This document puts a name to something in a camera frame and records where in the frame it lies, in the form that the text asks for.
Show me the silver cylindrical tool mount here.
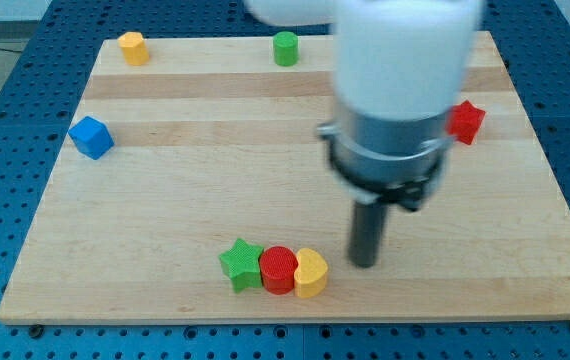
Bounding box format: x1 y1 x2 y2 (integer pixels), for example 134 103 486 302
317 102 454 212

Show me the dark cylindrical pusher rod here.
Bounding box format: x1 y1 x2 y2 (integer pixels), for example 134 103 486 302
347 202 388 268

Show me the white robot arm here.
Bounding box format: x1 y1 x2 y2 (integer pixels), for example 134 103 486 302
244 0 485 268

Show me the red star block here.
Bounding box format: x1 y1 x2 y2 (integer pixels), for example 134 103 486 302
446 100 486 145

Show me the green star block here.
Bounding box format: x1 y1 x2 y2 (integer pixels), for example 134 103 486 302
218 238 264 293

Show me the yellow heart block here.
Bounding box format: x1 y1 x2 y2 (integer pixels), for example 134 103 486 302
294 248 329 298

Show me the red cylinder block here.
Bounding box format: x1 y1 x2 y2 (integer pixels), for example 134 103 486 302
259 246 298 295

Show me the green cylinder block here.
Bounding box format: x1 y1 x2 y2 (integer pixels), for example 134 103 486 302
272 31 299 67

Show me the wooden board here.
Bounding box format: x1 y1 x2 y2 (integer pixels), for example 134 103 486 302
0 32 570 325

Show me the yellow hexagon block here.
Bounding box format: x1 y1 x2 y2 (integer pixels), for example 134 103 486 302
117 32 150 66

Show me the blue cube block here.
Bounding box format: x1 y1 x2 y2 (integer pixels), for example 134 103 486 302
68 116 114 160

